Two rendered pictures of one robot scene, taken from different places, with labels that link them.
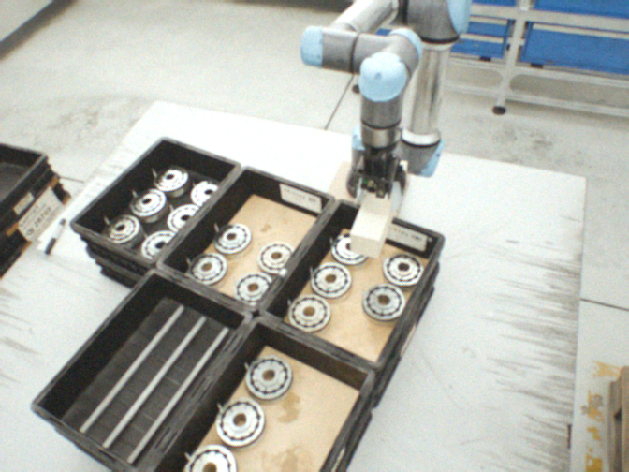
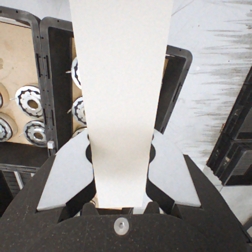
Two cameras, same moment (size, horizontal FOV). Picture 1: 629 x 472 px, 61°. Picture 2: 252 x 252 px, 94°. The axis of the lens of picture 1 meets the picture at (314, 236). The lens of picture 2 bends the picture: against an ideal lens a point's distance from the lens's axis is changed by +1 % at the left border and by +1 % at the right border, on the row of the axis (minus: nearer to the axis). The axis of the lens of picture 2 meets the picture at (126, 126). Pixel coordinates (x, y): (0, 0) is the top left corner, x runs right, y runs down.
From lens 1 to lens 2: 115 cm
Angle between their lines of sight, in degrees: 67
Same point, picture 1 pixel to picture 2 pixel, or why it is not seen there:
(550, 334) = (232, 74)
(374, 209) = (120, 168)
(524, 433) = (202, 132)
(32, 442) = not seen: hidden behind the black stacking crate
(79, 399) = (12, 194)
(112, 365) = (9, 181)
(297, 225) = (23, 48)
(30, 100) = not seen: outside the picture
